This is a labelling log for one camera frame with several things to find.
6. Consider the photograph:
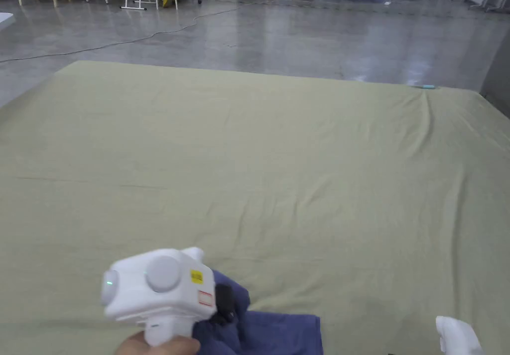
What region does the dark blue garment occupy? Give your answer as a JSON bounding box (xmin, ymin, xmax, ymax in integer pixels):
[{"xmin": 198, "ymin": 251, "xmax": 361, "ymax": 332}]
[{"xmin": 192, "ymin": 269, "xmax": 324, "ymax": 355}]

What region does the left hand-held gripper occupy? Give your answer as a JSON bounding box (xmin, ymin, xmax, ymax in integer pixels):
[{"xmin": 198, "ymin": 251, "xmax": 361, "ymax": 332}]
[{"xmin": 100, "ymin": 246, "xmax": 237, "ymax": 348}]

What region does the long cable on floor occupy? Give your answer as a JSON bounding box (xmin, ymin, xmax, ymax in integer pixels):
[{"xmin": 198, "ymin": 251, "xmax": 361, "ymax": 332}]
[{"xmin": 0, "ymin": 2, "xmax": 245, "ymax": 63}]

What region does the bed with pale green sheet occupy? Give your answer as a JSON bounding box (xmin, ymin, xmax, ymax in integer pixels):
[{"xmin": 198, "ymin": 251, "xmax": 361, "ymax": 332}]
[{"xmin": 0, "ymin": 60, "xmax": 510, "ymax": 355}]

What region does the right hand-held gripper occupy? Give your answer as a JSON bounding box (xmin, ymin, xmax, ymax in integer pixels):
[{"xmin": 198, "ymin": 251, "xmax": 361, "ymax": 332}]
[{"xmin": 435, "ymin": 316, "xmax": 484, "ymax": 355}]

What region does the person's left hand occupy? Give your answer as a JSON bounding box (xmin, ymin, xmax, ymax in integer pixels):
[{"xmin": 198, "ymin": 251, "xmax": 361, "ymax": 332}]
[{"xmin": 115, "ymin": 331, "xmax": 202, "ymax": 355}]

